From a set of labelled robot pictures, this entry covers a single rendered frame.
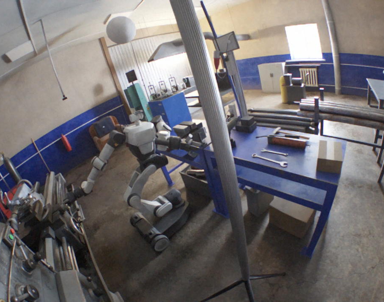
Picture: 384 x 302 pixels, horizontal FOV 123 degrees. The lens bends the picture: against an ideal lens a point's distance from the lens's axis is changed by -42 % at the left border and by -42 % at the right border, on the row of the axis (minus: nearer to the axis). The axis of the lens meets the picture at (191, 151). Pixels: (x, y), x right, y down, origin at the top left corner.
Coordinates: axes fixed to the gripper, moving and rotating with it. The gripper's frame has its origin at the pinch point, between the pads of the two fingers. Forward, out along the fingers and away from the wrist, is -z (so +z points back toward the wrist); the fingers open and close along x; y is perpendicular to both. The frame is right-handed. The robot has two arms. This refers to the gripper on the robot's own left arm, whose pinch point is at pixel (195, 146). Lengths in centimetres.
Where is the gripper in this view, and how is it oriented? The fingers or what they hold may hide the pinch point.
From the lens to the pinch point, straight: 118.3
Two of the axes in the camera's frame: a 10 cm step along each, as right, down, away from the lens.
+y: 0.9, -9.0, -4.2
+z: -9.8, -1.6, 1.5
